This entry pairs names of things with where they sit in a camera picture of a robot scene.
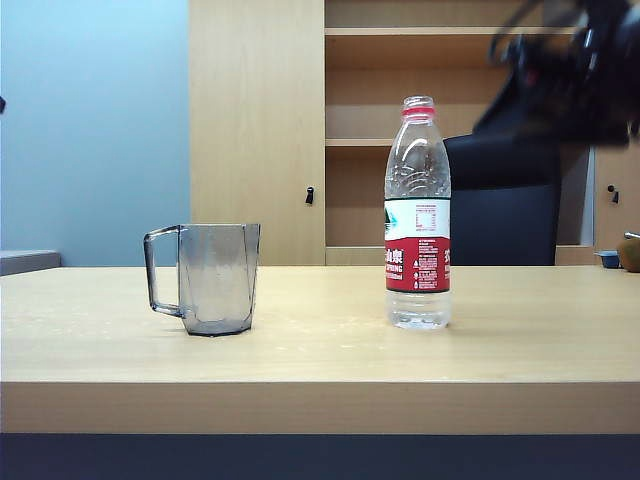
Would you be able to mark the grey transparent plastic mug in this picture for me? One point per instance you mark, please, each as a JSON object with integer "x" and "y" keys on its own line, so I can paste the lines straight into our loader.
{"x": 217, "y": 280}

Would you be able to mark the brown kiwi fruit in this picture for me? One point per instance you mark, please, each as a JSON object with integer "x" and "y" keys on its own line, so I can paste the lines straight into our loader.
{"x": 630, "y": 255}

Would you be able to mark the black cabinet key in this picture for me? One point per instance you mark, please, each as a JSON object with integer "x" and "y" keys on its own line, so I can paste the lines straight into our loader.
{"x": 310, "y": 195}
{"x": 613, "y": 194}

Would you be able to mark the light wooden shelf cabinet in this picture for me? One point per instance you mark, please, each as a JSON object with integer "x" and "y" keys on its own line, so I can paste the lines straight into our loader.
{"x": 255, "y": 125}

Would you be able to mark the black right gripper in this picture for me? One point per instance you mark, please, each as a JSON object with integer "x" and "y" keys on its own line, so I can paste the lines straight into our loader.
{"x": 545, "y": 105}

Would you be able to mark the black office chair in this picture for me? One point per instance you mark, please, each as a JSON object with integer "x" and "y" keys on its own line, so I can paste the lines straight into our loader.
{"x": 505, "y": 210}

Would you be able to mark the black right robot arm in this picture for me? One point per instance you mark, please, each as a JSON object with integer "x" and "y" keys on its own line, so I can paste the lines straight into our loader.
{"x": 617, "y": 45}

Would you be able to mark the grey box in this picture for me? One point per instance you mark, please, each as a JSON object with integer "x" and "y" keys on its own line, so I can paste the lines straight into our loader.
{"x": 27, "y": 261}

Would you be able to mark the clear water bottle red label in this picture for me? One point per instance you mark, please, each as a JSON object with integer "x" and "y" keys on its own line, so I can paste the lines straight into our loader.
{"x": 418, "y": 280}

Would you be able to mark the small blue cup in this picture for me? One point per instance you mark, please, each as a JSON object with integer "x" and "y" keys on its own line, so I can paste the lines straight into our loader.
{"x": 607, "y": 259}

